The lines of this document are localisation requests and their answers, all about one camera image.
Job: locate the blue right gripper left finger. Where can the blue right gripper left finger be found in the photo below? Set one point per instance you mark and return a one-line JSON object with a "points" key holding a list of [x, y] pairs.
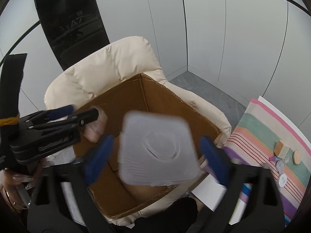
{"points": [[96, 159]]}

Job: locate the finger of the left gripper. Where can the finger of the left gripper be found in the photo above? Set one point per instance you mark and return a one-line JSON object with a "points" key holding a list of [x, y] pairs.
{"points": [[83, 117]]}

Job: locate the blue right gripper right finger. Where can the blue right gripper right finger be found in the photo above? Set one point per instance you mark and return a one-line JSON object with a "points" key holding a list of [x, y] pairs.
{"points": [[217, 160]]}

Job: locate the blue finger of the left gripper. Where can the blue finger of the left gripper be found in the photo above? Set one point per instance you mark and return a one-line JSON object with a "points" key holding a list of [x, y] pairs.
{"points": [[61, 112]]}

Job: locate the pink purple small tube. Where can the pink purple small tube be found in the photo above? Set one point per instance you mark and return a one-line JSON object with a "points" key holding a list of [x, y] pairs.
{"points": [[274, 159]]}

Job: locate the translucent square plastic case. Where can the translucent square plastic case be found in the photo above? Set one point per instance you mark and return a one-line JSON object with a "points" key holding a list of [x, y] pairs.
{"points": [[156, 150]]}

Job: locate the white round compact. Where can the white round compact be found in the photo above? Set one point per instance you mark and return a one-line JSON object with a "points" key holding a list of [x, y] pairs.
{"points": [[282, 180]]}

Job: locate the cardboard box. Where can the cardboard box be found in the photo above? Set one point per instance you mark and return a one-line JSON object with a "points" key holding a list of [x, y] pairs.
{"points": [[113, 197]]}

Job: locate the cream padded chair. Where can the cream padded chair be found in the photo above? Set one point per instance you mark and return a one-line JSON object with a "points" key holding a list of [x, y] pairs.
{"points": [[125, 76]]}

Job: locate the striped pastel cloth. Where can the striped pastel cloth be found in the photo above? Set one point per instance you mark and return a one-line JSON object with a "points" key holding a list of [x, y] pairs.
{"points": [[253, 142]]}

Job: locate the beige rectangular sponge block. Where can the beige rectangular sponge block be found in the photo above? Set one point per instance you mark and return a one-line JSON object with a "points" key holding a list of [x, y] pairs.
{"points": [[281, 150]]}

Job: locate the black floor appliance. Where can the black floor appliance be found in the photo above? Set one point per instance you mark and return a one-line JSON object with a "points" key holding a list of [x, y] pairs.
{"points": [[73, 28]]}

